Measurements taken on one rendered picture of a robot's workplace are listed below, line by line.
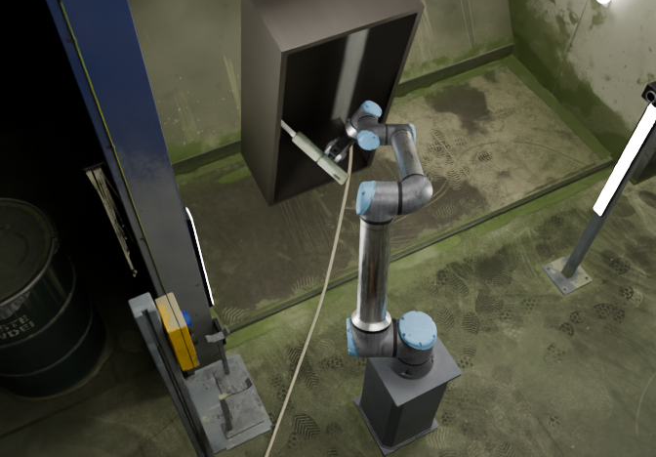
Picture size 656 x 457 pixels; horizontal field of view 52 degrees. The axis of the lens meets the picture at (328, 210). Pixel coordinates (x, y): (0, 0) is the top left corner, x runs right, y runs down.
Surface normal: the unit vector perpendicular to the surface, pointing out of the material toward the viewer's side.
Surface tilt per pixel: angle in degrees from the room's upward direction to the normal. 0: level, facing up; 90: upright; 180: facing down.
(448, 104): 0
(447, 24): 57
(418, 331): 5
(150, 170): 90
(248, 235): 0
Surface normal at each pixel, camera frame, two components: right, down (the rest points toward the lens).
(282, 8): 0.11, -0.45
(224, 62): 0.39, 0.27
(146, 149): 0.46, 0.72
